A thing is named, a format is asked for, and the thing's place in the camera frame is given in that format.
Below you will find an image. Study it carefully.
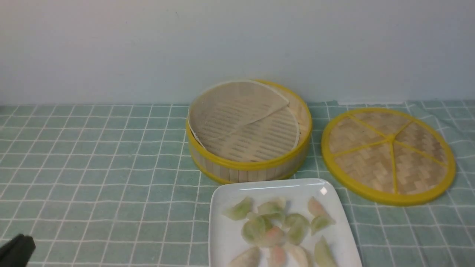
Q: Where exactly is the small green dumpling plate right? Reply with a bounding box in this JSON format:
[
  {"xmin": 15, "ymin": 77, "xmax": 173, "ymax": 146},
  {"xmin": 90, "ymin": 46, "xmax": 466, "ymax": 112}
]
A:
[{"xmin": 310, "ymin": 215, "xmax": 336, "ymax": 235}]

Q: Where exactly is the green dumpling plate middle right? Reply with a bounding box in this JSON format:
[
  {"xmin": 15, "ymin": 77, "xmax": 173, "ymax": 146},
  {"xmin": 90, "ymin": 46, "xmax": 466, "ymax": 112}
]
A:
[{"xmin": 282, "ymin": 213, "xmax": 310, "ymax": 245}]

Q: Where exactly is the pink dumpling plate bottom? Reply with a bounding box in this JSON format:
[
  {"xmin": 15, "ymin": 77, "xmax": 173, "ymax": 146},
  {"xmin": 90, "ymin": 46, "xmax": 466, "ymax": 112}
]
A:
[{"xmin": 267, "ymin": 246, "xmax": 287, "ymax": 267}]

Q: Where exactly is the white dumpling plate bottom left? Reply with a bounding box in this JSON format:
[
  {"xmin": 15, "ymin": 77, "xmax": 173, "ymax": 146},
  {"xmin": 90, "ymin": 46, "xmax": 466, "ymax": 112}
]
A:
[{"xmin": 228, "ymin": 247, "xmax": 261, "ymax": 267}]

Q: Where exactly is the white dumpling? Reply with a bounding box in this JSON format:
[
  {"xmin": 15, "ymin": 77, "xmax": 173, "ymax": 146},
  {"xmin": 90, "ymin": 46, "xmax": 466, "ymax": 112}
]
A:
[{"xmin": 284, "ymin": 243, "xmax": 313, "ymax": 267}]

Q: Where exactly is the pink dumpling plate centre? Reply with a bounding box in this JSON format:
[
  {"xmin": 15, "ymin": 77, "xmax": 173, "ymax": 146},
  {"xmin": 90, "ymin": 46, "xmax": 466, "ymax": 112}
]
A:
[{"xmin": 256, "ymin": 226, "xmax": 284, "ymax": 247}]

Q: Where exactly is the green dumpling plate far left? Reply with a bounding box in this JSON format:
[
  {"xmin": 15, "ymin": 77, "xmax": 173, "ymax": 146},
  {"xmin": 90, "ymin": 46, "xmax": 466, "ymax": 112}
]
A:
[{"xmin": 222, "ymin": 197, "xmax": 254, "ymax": 221}]

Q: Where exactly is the white square plate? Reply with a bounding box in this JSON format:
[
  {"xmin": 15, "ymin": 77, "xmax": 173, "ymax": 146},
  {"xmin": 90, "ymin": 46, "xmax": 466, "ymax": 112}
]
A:
[{"xmin": 209, "ymin": 178, "xmax": 363, "ymax": 267}]

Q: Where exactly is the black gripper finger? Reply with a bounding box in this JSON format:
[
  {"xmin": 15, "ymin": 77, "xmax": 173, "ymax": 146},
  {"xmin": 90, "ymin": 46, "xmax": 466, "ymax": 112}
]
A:
[{"xmin": 0, "ymin": 234, "xmax": 36, "ymax": 267}]

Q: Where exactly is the green dumpling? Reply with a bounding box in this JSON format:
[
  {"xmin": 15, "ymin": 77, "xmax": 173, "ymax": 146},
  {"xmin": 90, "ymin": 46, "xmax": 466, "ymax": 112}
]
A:
[{"xmin": 258, "ymin": 201, "xmax": 286, "ymax": 222}]

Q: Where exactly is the green dumpling plate bottom right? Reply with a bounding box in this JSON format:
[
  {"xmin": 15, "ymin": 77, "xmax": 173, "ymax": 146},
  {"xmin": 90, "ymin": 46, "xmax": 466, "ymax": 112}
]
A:
[{"xmin": 314, "ymin": 236, "xmax": 337, "ymax": 267}]

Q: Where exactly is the yellow rimmed woven steamer lid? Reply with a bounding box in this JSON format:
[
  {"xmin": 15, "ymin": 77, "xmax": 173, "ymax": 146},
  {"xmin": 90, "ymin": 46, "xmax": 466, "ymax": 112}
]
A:
[{"xmin": 321, "ymin": 108, "xmax": 456, "ymax": 206}]

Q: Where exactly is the large green dumpling plate centre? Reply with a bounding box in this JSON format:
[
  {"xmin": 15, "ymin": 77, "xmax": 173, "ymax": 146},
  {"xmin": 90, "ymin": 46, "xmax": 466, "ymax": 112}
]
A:
[{"xmin": 241, "ymin": 212, "xmax": 273, "ymax": 246}]

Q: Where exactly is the pink dumpling plate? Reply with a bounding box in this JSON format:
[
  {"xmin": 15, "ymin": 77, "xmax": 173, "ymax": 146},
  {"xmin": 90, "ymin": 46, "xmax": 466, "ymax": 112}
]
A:
[
  {"xmin": 256, "ymin": 226, "xmax": 284, "ymax": 247},
  {"xmin": 267, "ymin": 246, "xmax": 287, "ymax": 267}
]

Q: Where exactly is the yellow rimmed bamboo steamer basket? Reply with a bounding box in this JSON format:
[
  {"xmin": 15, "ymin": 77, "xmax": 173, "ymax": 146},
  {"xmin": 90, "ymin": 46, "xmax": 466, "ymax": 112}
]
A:
[{"xmin": 186, "ymin": 80, "xmax": 312, "ymax": 184}]

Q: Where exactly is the green checkered tablecloth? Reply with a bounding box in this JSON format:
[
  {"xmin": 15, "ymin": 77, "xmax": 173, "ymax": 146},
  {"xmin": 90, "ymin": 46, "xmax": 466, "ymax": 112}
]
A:
[{"xmin": 0, "ymin": 100, "xmax": 475, "ymax": 267}]

